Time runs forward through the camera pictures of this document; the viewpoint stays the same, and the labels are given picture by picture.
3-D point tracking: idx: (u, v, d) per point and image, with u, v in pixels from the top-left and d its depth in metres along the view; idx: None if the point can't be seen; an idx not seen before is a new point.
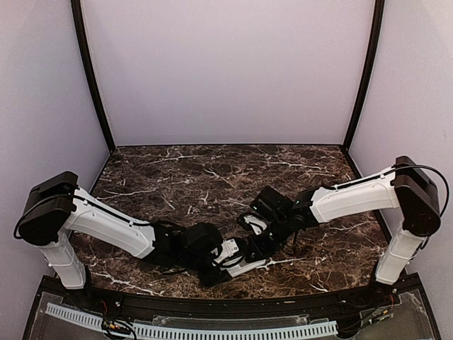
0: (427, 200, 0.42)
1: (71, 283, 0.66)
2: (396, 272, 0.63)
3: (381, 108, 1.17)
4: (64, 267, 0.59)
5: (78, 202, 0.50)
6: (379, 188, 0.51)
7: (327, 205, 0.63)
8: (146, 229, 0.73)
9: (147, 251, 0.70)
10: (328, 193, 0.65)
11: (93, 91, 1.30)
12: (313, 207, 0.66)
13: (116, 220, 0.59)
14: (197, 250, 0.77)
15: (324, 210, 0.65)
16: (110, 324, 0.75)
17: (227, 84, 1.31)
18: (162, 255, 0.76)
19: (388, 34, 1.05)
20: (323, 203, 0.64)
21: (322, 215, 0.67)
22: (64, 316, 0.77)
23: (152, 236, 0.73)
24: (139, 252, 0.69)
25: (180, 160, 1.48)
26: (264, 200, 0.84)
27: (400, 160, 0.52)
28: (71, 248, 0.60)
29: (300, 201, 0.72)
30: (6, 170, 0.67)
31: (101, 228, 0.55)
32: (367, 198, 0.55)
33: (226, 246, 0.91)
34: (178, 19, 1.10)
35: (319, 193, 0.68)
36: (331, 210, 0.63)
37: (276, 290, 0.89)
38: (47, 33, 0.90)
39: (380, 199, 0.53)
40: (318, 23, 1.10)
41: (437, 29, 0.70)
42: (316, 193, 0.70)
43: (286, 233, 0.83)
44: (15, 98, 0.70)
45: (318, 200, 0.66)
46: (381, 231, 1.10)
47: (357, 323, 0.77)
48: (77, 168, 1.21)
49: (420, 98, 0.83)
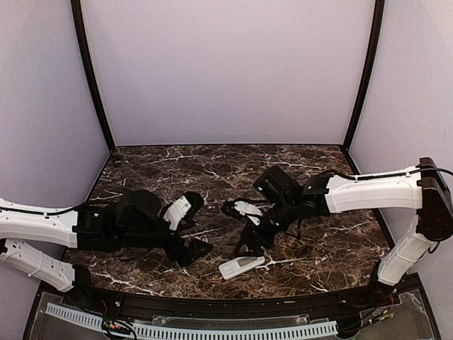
0: (449, 207, 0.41)
1: (56, 282, 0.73)
2: (398, 272, 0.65)
3: (381, 108, 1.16)
4: (37, 273, 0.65)
5: None
6: (404, 185, 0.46)
7: (342, 197, 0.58)
8: (69, 214, 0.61)
9: (74, 239, 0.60)
10: (345, 183, 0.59)
11: (93, 91, 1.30)
12: (327, 195, 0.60)
13: (32, 217, 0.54)
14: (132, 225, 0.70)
15: (338, 200, 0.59)
16: (111, 324, 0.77)
17: (226, 84, 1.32)
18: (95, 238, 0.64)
19: (388, 34, 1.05)
20: (335, 194, 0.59)
21: (335, 206, 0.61)
22: (65, 316, 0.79)
23: (76, 219, 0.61)
24: (70, 241, 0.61)
25: (180, 160, 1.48)
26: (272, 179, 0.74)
27: (424, 161, 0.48)
28: (36, 252, 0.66)
29: (313, 185, 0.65)
30: (7, 169, 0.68)
31: (16, 229, 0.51)
32: (388, 194, 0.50)
33: (177, 204, 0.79)
34: (178, 19, 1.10)
35: (335, 182, 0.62)
36: (343, 202, 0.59)
37: (276, 290, 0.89)
38: (47, 34, 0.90)
39: (402, 197, 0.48)
40: (318, 23, 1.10)
41: (436, 29, 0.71)
42: (330, 181, 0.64)
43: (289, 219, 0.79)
44: (15, 98, 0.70)
45: (333, 189, 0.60)
46: (381, 231, 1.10)
47: (357, 322, 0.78)
48: (78, 168, 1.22)
49: (420, 98, 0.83)
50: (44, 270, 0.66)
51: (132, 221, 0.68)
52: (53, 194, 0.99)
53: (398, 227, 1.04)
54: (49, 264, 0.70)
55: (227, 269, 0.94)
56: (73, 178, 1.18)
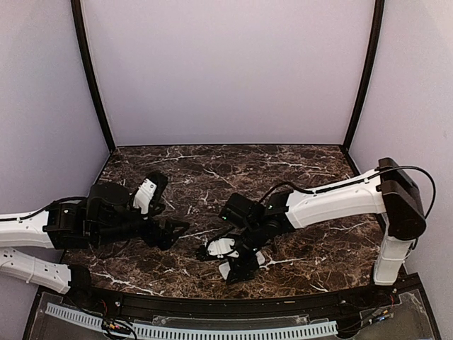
0: (415, 207, 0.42)
1: (52, 285, 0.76)
2: (392, 273, 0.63)
3: (381, 108, 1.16)
4: (31, 278, 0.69)
5: None
6: (362, 193, 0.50)
7: (305, 210, 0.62)
8: (41, 214, 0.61)
9: (48, 238, 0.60)
10: (304, 197, 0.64)
11: (93, 91, 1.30)
12: (289, 212, 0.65)
13: (3, 224, 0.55)
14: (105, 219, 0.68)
15: (301, 215, 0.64)
16: (110, 324, 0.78)
17: (226, 85, 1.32)
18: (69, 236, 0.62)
19: (389, 33, 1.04)
20: (299, 210, 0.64)
21: (299, 221, 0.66)
22: (65, 316, 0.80)
23: (47, 219, 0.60)
24: (47, 241, 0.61)
25: (180, 160, 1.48)
26: (233, 207, 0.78)
27: (384, 162, 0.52)
28: (27, 258, 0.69)
29: (272, 205, 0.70)
30: (7, 170, 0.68)
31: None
32: (347, 202, 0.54)
33: (142, 189, 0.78)
34: (178, 20, 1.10)
35: (294, 198, 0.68)
36: (307, 215, 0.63)
37: (276, 290, 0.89)
38: (47, 35, 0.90)
39: (362, 204, 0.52)
40: (318, 23, 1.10)
41: (437, 30, 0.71)
42: (289, 197, 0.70)
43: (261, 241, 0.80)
44: (15, 99, 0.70)
45: (294, 205, 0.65)
46: (381, 231, 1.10)
47: (357, 322, 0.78)
48: (78, 168, 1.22)
49: (420, 98, 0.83)
50: (38, 274, 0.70)
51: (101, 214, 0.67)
52: (53, 194, 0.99)
53: None
54: (42, 268, 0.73)
55: (224, 269, 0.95)
56: (73, 178, 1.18)
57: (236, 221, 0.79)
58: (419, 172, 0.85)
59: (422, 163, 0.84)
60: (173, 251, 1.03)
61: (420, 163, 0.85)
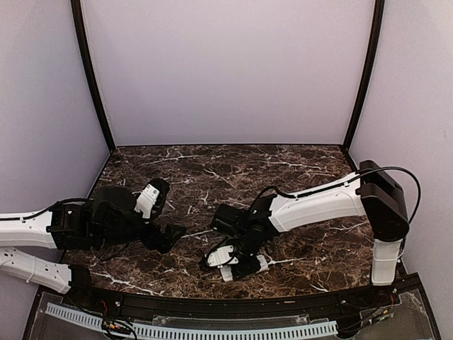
0: (396, 209, 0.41)
1: (52, 285, 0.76)
2: (391, 275, 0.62)
3: (381, 107, 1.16)
4: (32, 278, 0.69)
5: None
6: (341, 197, 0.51)
7: (287, 214, 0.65)
8: (44, 214, 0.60)
9: (50, 238, 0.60)
10: (287, 202, 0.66)
11: (93, 91, 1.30)
12: (273, 216, 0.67)
13: (6, 224, 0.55)
14: (109, 223, 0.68)
15: (284, 219, 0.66)
16: (111, 324, 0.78)
17: (227, 85, 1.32)
18: (72, 237, 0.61)
19: (389, 34, 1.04)
20: (281, 214, 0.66)
21: (282, 225, 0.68)
22: (65, 316, 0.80)
23: (49, 219, 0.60)
24: (49, 242, 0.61)
25: (180, 160, 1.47)
26: (222, 217, 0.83)
27: (364, 164, 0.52)
28: (29, 258, 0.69)
29: (257, 210, 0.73)
30: (6, 170, 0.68)
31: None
32: (328, 207, 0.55)
33: (145, 194, 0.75)
34: (178, 20, 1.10)
35: (277, 202, 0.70)
36: (289, 219, 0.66)
37: (276, 290, 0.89)
38: (47, 34, 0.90)
39: (342, 207, 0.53)
40: (318, 23, 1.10)
41: (437, 29, 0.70)
42: (272, 202, 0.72)
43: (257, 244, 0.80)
44: (15, 99, 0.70)
45: (277, 210, 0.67)
46: None
47: (358, 323, 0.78)
48: (78, 167, 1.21)
49: (421, 98, 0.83)
50: (39, 273, 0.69)
51: (106, 218, 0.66)
52: (53, 195, 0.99)
53: None
54: (42, 267, 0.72)
55: (226, 271, 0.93)
56: (73, 178, 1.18)
57: (228, 229, 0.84)
58: (419, 172, 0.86)
59: (422, 163, 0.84)
60: (173, 251, 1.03)
61: (420, 163, 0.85)
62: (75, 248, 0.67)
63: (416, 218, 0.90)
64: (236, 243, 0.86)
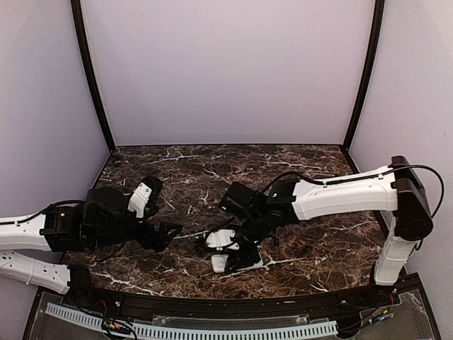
0: (427, 206, 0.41)
1: (51, 285, 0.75)
2: (393, 273, 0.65)
3: (381, 107, 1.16)
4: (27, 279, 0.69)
5: None
6: (376, 189, 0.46)
7: (313, 202, 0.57)
8: (37, 218, 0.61)
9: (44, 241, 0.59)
10: (314, 189, 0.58)
11: (93, 91, 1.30)
12: (297, 202, 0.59)
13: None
14: (101, 225, 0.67)
15: (308, 207, 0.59)
16: (111, 324, 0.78)
17: (227, 84, 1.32)
18: (64, 241, 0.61)
19: (388, 34, 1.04)
20: (306, 201, 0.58)
21: (304, 213, 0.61)
22: (65, 316, 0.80)
23: (43, 222, 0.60)
24: (44, 244, 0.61)
25: (180, 160, 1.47)
26: (236, 197, 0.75)
27: (396, 159, 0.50)
28: (27, 260, 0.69)
29: (278, 193, 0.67)
30: (7, 170, 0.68)
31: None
32: (358, 197, 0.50)
33: (137, 193, 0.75)
34: (178, 20, 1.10)
35: (301, 188, 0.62)
36: (315, 208, 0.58)
37: (276, 290, 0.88)
38: (47, 35, 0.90)
39: (372, 200, 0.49)
40: (318, 23, 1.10)
41: (437, 29, 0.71)
42: (296, 187, 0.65)
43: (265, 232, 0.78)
44: (15, 99, 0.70)
45: (301, 195, 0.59)
46: (381, 231, 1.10)
47: (358, 323, 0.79)
48: (78, 168, 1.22)
49: (420, 98, 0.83)
50: (36, 275, 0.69)
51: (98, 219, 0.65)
52: (53, 195, 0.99)
53: None
54: (41, 268, 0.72)
55: (218, 261, 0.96)
56: (73, 178, 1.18)
57: (238, 212, 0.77)
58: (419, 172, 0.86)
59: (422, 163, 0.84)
60: (173, 250, 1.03)
61: (420, 163, 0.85)
62: (71, 250, 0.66)
63: None
64: (245, 228, 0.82)
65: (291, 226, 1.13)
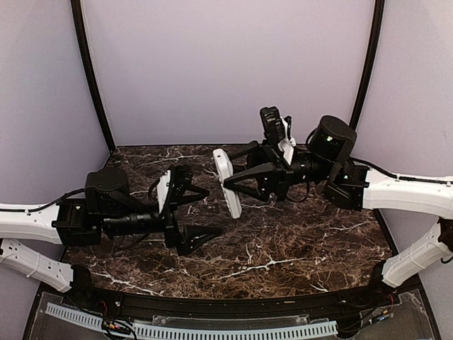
0: None
1: (53, 283, 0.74)
2: (401, 278, 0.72)
3: (381, 107, 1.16)
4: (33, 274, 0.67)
5: None
6: (443, 193, 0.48)
7: (385, 193, 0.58)
8: (49, 210, 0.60)
9: (56, 234, 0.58)
10: (387, 180, 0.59)
11: (93, 91, 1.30)
12: (367, 189, 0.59)
13: (11, 214, 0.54)
14: (107, 211, 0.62)
15: (376, 196, 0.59)
16: (110, 324, 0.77)
17: (227, 84, 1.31)
18: (76, 235, 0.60)
19: (389, 34, 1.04)
20: (377, 190, 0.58)
21: (370, 201, 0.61)
22: (65, 316, 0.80)
23: (56, 214, 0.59)
24: (54, 237, 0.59)
25: (180, 160, 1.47)
26: (345, 150, 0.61)
27: None
28: (33, 253, 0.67)
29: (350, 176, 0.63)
30: (7, 170, 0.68)
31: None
32: (424, 197, 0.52)
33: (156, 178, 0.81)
34: (178, 19, 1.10)
35: (373, 176, 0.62)
36: (383, 198, 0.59)
37: (276, 290, 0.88)
38: (47, 34, 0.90)
39: (434, 204, 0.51)
40: (318, 23, 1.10)
41: (437, 29, 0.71)
42: (369, 174, 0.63)
43: (313, 177, 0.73)
44: (14, 100, 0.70)
45: (373, 183, 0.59)
46: (381, 231, 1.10)
47: (357, 322, 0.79)
48: (78, 168, 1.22)
49: (421, 98, 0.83)
50: (42, 270, 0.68)
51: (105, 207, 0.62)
52: (53, 195, 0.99)
53: (398, 228, 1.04)
54: (45, 265, 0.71)
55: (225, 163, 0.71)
56: (73, 178, 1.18)
57: (330, 151, 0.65)
58: (419, 173, 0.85)
59: (422, 163, 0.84)
60: (173, 251, 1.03)
61: (420, 163, 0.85)
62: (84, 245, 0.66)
63: (416, 218, 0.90)
64: (312, 161, 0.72)
65: (291, 226, 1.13)
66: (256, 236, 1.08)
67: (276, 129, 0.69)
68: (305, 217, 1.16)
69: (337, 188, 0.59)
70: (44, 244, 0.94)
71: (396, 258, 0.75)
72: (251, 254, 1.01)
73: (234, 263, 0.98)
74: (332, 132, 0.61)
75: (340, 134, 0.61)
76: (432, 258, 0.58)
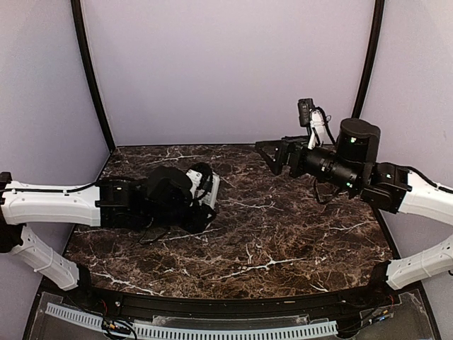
0: None
1: (61, 281, 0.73)
2: (405, 280, 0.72)
3: (381, 107, 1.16)
4: (47, 270, 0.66)
5: (5, 193, 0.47)
6: None
7: (422, 202, 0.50)
8: (88, 190, 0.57)
9: (99, 213, 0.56)
10: (427, 187, 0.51)
11: (93, 91, 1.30)
12: (410, 193, 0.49)
13: (52, 195, 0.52)
14: (163, 200, 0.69)
15: (410, 204, 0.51)
16: (111, 324, 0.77)
17: (226, 83, 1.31)
18: (120, 214, 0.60)
19: (389, 34, 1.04)
20: (415, 198, 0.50)
21: (403, 207, 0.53)
22: (65, 316, 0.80)
23: (96, 195, 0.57)
24: (94, 219, 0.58)
25: (180, 160, 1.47)
26: (371, 147, 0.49)
27: None
28: (46, 248, 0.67)
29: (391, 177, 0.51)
30: (7, 170, 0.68)
31: (34, 210, 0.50)
32: None
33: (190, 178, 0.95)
34: (178, 19, 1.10)
35: (414, 180, 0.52)
36: (417, 206, 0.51)
37: (276, 290, 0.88)
38: (47, 33, 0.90)
39: None
40: (318, 23, 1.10)
41: (437, 30, 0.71)
42: (411, 176, 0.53)
43: (336, 180, 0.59)
44: (14, 100, 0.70)
45: (414, 189, 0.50)
46: (381, 231, 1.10)
47: (357, 322, 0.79)
48: (77, 168, 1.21)
49: (422, 98, 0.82)
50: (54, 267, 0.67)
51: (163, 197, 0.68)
52: None
53: (399, 229, 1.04)
54: (58, 261, 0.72)
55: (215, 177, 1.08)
56: (74, 178, 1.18)
57: (357, 152, 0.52)
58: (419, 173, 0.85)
59: (422, 163, 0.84)
60: (173, 251, 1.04)
61: (420, 163, 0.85)
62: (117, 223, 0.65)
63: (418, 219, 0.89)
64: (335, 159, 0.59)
65: (291, 226, 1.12)
66: (256, 236, 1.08)
67: (302, 112, 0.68)
68: (305, 217, 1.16)
69: (373, 189, 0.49)
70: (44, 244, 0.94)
71: (404, 261, 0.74)
72: (251, 254, 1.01)
73: (234, 263, 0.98)
74: (352, 131, 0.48)
75: (363, 129, 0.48)
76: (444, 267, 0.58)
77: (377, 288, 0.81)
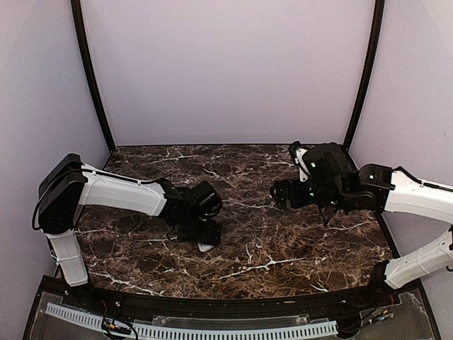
0: None
1: (73, 275, 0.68)
2: (405, 278, 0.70)
3: (381, 107, 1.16)
4: (71, 261, 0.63)
5: (88, 173, 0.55)
6: None
7: (407, 200, 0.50)
8: (154, 185, 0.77)
9: (161, 205, 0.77)
10: (410, 184, 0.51)
11: (93, 91, 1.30)
12: (392, 193, 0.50)
13: (127, 183, 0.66)
14: (204, 209, 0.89)
15: (396, 202, 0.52)
16: (110, 324, 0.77)
17: (226, 83, 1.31)
18: (177, 206, 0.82)
19: (389, 35, 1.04)
20: (398, 195, 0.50)
21: (391, 206, 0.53)
22: (65, 316, 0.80)
23: (161, 188, 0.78)
24: (156, 207, 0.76)
25: (180, 160, 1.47)
26: (333, 162, 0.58)
27: None
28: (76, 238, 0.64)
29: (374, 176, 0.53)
30: (8, 171, 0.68)
31: (112, 193, 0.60)
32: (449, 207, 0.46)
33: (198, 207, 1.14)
34: (178, 18, 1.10)
35: (398, 178, 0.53)
36: (402, 204, 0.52)
37: (276, 290, 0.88)
38: (47, 33, 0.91)
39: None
40: (318, 23, 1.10)
41: (436, 30, 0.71)
42: (395, 176, 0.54)
43: (323, 200, 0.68)
44: (14, 100, 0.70)
45: (398, 187, 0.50)
46: (381, 231, 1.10)
47: (357, 323, 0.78)
48: None
49: (421, 98, 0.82)
50: (79, 259, 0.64)
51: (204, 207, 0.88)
52: None
53: (399, 229, 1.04)
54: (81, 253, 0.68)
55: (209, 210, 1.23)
56: None
57: (325, 172, 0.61)
58: (419, 173, 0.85)
59: (422, 163, 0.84)
60: (173, 251, 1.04)
61: (420, 163, 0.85)
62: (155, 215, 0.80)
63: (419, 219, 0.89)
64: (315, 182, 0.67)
65: (291, 226, 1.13)
66: (256, 236, 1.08)
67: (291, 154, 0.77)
68: (305, 217, 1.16)
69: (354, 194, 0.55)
70: (44, 244, 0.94)
71: (402, 261, 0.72)
72: (251, 254, 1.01)
73: (234, 263, 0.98)
74: (311, 157, 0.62)
75: (317, 153, 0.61)
76: (439, 264, 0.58)
77: (377, 288, 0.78)
